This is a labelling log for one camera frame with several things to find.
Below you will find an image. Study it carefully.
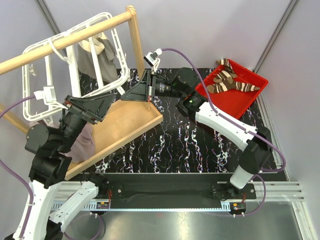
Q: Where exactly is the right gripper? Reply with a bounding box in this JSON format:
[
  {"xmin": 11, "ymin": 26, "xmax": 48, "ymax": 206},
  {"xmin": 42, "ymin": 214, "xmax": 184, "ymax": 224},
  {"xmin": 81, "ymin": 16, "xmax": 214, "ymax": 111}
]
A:
[{"xmin": 120, "ymin": 70, "xmax": 185, "ymax": 103}]

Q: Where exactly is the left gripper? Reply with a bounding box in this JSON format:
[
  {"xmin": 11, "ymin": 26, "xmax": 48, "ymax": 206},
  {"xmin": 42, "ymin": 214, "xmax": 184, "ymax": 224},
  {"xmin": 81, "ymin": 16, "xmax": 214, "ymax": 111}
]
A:
[{"xmin": 58, "ymin": 91, "xmax": 117, "ymax": 152}]

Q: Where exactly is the lilac sock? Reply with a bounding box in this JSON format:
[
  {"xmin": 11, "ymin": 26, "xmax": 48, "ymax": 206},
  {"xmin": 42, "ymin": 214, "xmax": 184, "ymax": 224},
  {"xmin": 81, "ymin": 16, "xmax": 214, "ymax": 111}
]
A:
[{"xmin": 29, "ymin": 119, "xmax": 97, "ymax": 165}]

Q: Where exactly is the white plastic sock hanger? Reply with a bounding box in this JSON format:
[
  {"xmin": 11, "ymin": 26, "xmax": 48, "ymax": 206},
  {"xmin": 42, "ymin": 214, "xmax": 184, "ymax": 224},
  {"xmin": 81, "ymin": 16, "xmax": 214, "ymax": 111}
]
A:
[{"xmin": 22, "ymin": 27, "xmax": 130, "ymax": 123}]

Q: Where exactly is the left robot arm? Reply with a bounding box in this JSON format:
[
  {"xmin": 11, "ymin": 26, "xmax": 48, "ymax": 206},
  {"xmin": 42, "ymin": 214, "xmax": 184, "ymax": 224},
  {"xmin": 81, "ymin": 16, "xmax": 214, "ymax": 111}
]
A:
[{"xmin": 0, "ymin": 93, "xmax": 115, "ymax": 240}]

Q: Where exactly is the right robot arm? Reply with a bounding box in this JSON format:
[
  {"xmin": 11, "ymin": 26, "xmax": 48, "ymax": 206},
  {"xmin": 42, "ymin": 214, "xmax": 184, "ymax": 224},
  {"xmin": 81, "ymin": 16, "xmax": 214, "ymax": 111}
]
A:
[{"xmin": 120, "ymin": 67, "xmax": 272, "ymax": 201}]

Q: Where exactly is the wooden drying rack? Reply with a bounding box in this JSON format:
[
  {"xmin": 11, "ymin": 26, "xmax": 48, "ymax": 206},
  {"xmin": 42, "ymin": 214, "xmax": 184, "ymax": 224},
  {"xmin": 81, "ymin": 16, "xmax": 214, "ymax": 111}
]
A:
[{"xmin": 0, "ymin": 5, "xmax": 165, "ymax": 181}]

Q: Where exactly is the grey beige hanging sock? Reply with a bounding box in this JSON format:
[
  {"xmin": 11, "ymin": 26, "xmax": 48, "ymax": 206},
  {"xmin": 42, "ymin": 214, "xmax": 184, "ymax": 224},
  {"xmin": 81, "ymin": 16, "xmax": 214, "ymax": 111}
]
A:
[{"xmin": 77, "ymin": 32, "xmax": 118, "ymax": 83}]

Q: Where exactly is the brown striped sock left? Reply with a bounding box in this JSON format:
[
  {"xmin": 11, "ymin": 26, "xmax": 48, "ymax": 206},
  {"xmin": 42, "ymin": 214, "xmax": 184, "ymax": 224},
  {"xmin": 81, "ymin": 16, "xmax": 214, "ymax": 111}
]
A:
[{"xmin": 206, "ymin": 70, "xmax": 237, "ymax": 94}]

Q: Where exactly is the brown striped sock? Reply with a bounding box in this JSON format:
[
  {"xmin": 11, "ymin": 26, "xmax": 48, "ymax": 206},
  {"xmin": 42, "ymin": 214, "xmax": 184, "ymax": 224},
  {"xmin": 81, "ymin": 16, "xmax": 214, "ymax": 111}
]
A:
[
  {"xmin": 206, "ymin": 70, "xmax": 237, "ymax": 94},
  {"xmin": 212, "ymin": 58, "xmax": 260, "ymax": 94}
]

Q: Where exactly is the red plastic tray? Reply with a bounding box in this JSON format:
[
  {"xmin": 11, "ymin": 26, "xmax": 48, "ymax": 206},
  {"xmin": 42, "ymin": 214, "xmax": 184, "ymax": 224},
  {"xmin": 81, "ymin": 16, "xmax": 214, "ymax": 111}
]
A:
[{"xmin": 196, "ymin": 58, "xmax": 269, "ymax": 119}]

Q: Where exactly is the brown striped sock right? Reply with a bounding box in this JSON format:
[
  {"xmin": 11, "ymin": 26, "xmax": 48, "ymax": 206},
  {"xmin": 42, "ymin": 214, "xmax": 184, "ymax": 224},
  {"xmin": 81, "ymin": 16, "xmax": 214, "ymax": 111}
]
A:
[{"xmin": 212, "ymin": 58, "xmax": 260, "ymax": 94}]

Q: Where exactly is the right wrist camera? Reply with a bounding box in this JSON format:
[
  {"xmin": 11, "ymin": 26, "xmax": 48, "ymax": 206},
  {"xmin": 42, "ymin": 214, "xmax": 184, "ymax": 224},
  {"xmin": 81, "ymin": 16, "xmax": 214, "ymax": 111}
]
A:
[{"xmin": 143, "ymin": 48, "xmax": 163, "ymax": 73}]

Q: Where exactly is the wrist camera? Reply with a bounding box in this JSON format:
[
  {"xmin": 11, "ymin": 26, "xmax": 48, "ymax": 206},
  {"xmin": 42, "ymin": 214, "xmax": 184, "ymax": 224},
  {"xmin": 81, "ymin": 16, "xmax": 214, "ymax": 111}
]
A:
[
  {"xmin": 143, "ymin": 48, "xmax": 163, "ymax": 73},
  {"xmin": 34, "ymin": 85, "xmax": 67, "ymax": 109}
]

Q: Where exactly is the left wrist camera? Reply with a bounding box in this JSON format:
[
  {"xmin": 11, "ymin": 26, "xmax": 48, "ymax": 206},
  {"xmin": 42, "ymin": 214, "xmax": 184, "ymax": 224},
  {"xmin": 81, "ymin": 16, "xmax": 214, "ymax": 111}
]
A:
[{"xmin": 34, "ymin": 85, "xmax": 67, "ymax": 109}]

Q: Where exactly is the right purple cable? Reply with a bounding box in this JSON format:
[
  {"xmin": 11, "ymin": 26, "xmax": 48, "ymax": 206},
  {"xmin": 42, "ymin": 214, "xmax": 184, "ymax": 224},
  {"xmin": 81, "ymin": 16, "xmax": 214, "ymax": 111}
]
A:
[{"xmin": 159, "ymin": 47, "xmax": 286, "ymax": 217}]

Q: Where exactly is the purple cable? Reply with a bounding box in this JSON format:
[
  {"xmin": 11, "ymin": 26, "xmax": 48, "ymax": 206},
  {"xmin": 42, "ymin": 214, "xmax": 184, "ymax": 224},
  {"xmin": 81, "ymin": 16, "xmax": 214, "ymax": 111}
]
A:
[
  {"xmin": 159, "ymin": 47, "xmax": 286, "ymax": 217},
  {"xmin": 0, "ymin": 96, "xmax": 38, "ymax": 240}
]

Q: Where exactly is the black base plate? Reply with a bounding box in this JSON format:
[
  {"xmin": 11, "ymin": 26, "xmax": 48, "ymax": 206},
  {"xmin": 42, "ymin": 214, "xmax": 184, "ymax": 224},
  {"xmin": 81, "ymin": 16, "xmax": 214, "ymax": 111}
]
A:
[{"xmin": 97, "ymin": 173, "xmax": 257, "ymax": 211}]

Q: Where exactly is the aluminium rail frame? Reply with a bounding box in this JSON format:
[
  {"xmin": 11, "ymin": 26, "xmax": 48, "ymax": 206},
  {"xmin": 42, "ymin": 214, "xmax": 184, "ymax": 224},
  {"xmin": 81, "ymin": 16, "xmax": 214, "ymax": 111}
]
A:
[{"xmin": 63, "ymin": 96, "xmax": 318, "ymax": 240}]

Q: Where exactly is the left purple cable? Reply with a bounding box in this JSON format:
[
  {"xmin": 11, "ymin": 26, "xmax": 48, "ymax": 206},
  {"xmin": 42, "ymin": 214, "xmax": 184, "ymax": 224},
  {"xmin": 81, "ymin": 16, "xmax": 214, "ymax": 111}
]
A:
[{"xmin": 0, "ymin": 96, "xmax": 38, "ymax": 240}]

